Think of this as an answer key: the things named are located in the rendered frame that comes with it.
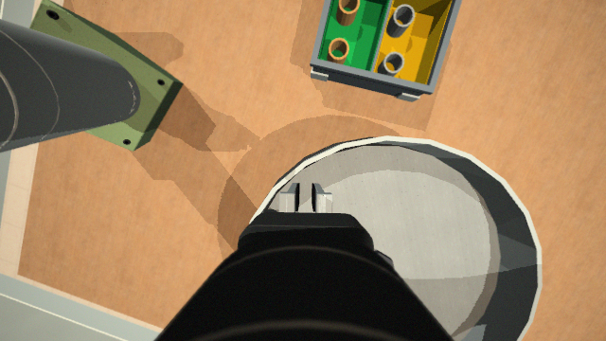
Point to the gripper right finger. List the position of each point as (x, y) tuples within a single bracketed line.
[(321, 200)]

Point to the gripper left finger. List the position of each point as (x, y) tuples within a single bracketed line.
[(289, 201)]

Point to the bronze bushing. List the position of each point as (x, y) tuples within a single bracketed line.
[(338, 44), (346, 18)]

